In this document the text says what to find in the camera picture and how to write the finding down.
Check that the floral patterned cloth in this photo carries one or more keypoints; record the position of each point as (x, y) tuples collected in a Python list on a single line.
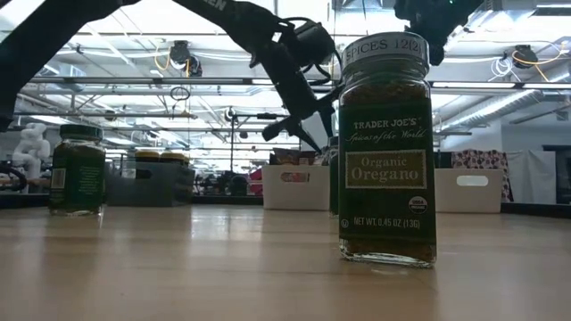
[(486, 160)]

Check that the dark storage cabinet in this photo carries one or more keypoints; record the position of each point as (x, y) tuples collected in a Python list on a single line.
[(563, 176)]

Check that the white hanging sheet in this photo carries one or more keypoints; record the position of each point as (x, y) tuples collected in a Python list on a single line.
[(531, 178)]

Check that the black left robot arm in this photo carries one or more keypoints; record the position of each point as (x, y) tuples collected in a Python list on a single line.
[(44, 35)]

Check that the yellow-lid black seasoning jar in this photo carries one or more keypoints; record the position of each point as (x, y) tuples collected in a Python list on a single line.
[(172, 157), (147, 156)]

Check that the long horizontal light bar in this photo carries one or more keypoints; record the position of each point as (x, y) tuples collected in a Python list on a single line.
[(214, 81)]

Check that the black aluminium table frame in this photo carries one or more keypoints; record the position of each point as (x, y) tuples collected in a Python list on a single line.
[(227, 200)]

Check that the white robot figure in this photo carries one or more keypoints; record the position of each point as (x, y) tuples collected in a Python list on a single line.
[(31, 149)]

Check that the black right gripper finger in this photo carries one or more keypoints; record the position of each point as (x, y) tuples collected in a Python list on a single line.
[(436, 49)]

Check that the white plastic bin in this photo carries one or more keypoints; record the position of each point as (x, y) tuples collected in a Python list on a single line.
[(468, 200), (276, 196)]

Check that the black distant robot rig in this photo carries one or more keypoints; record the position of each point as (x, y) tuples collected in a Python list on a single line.
[(238, 185)]

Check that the grey plastic bin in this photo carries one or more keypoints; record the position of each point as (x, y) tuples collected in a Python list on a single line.
[(151, 187)]

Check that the silver ceiling duct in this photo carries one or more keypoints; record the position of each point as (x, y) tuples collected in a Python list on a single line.
[(504, 107)]

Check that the black gantry frame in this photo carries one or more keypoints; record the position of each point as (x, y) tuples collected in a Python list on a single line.
[(267, 117)]

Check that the orange and brown spice pouch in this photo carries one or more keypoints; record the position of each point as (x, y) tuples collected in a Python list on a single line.
[(308, 158), (285, 157)]

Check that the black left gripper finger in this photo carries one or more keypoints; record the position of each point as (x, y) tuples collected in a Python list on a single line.
[(328, 122), (308, 139)]

